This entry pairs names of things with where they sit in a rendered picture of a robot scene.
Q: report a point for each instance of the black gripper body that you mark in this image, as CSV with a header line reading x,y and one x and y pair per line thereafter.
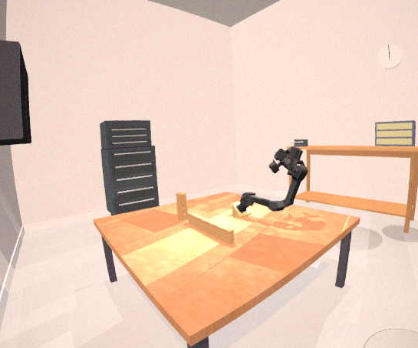
x,y
275,167

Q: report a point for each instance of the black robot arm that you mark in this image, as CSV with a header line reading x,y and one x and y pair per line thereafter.
x,y
296,169

